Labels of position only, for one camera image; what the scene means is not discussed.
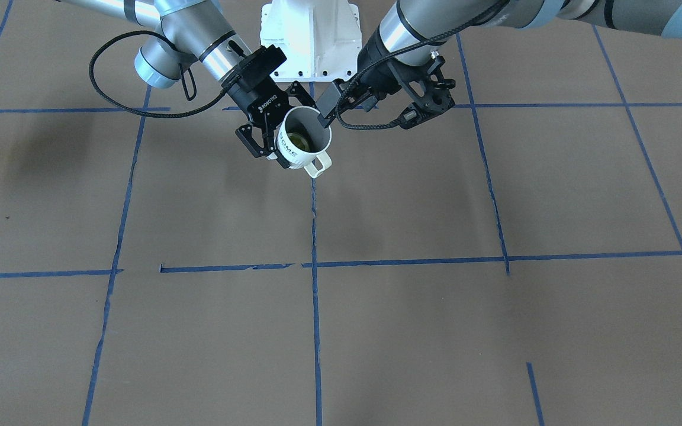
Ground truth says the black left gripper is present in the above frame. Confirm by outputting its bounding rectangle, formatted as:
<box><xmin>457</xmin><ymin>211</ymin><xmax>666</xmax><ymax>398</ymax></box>
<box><xmin>316</xmin><ymin>35</ymin><xmax>401</xmax><ymax>128</ymax></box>

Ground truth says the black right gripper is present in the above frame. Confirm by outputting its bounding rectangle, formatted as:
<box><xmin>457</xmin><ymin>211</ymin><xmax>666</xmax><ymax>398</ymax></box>
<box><xmin>223</xmin><ymin>71</ymin><xmax>319</xmax><ymax>169</ymax></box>

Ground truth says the white mug with lettering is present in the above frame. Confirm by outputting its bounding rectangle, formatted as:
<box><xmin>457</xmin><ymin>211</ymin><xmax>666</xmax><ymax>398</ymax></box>
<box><xmin>276</xmin><ymin>106</ymin><xmax>333</xmax><ymax>178</ymax></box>

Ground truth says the yellow lemon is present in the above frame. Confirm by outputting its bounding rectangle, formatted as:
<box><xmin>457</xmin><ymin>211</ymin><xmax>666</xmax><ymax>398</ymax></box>
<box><xmin>287</xmin><ymin>133</ymin><xmax>310</xmax><ymax>153</ymax></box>

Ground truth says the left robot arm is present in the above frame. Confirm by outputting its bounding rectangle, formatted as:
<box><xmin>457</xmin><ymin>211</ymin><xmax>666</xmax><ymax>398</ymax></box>
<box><xmin>317</xmin><ymin>1</ymin><xmax>682</xmax><ymax>130</ymax></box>

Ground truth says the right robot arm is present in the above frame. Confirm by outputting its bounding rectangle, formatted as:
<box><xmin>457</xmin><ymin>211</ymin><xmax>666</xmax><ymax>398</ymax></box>
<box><xmin>74</xmin><ymin>1</ymin><xmax>332</xmax><ymax>178</ymax></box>

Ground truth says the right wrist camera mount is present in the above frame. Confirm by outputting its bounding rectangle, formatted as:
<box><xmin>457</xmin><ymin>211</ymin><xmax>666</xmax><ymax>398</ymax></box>
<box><xmin>221</xmin><ymin>45</ymin><xmax>287</xmax><ymax>92</ymax></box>

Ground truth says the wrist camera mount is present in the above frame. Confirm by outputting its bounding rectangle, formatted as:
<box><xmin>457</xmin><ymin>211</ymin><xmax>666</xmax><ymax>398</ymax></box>
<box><xmin>221</xmin><ymin>45</ymin><xmax>287</xmax><ymax>92</ymax></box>
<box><xmin>396</xmin><ymin>51</ymin><xmax>456</xmax><ymax>130</ymax></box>

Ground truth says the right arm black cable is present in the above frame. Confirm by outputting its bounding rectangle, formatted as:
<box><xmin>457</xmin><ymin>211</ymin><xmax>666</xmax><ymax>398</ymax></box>
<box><xmin>88</xmin><ymin>30</ymin><xmax>241</xmax><ymax>118</ymax></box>

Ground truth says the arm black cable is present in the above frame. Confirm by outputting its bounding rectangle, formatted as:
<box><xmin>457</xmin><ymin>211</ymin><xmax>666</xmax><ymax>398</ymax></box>
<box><xmin>88</xmin><ymin>30</ymin><xmax>241</xmax><ymax>118</ymax></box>
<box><xmin>335</xmin><ymin>0</ymin><xmax>513</xmax><ymax>131</ymax></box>

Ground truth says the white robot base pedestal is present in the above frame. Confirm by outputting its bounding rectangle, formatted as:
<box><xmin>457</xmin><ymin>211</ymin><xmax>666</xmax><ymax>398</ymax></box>
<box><xmin>260</xmin><ymin>1</ymin><xmax>362</xmax><ymax>82</ymax></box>

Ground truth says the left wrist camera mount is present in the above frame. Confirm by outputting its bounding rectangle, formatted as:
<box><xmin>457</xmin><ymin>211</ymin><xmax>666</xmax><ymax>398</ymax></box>
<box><xmin>396</xmin><ymin>51</ymin><xmax>456</xmax><ymax>130</ymax></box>

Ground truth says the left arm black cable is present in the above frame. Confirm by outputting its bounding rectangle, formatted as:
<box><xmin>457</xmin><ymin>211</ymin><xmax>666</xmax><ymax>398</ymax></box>
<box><xmin>335</xmin><ymin>0</ymin><xmax>513</xmax><ymax>131</ymax></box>

